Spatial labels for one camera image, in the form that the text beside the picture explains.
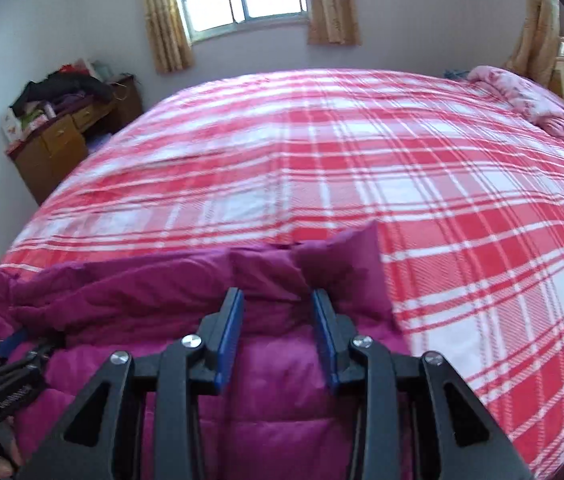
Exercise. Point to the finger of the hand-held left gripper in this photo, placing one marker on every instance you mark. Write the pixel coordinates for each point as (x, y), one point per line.
(39, 352)
(11, 342)

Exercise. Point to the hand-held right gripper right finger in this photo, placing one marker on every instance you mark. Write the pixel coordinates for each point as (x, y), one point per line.
(324, 340)

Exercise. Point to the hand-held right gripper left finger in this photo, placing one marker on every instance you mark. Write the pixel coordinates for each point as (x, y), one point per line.
(227, 340)

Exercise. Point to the purple down jacket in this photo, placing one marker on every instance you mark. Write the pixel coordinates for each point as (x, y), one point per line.
(272, 425)

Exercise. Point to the pile of dark clothes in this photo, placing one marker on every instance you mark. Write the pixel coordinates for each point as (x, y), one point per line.
(61, 90)

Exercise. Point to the person's left hand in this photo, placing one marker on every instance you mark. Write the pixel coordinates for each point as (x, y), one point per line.
(4, 452)

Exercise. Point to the bed with red plaid sheet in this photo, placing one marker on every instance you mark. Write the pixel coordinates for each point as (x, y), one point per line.
(362, 160)

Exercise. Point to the brown wooden desk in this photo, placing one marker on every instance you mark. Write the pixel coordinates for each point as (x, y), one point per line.
(49, 160)

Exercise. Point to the white cardboard box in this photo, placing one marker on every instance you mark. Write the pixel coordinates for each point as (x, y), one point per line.
(11, 125)

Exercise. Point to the small blue cloth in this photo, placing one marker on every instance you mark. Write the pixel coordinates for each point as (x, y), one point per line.
(456, 74)

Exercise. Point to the pink quilted blanket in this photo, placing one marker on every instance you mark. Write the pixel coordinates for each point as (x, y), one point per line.
(527, 97)

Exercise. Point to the short yellow floral curtain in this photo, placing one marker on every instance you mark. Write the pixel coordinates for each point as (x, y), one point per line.
(164, 20)
(332, 5)

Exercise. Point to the long yellow curtain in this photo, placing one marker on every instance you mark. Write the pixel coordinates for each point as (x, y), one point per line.
(537, 35)

